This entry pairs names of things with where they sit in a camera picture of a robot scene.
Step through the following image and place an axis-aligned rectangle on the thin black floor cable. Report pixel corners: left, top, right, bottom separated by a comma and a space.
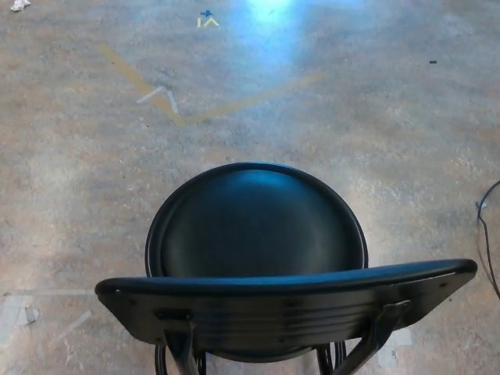
474, 179, 500, 298

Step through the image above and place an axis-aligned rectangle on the long clear tape strip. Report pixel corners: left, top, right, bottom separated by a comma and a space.
2, 289, 97, 298

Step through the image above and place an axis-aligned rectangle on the short clear tape strip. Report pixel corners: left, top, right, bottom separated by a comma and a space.
49, 309, 94, 345

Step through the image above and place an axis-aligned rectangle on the clear tape patch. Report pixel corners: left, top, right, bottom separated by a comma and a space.
376, 327, 413, 369

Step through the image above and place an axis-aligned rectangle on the black round-seat chair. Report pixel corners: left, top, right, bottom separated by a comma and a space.
95, 162, 478, 375

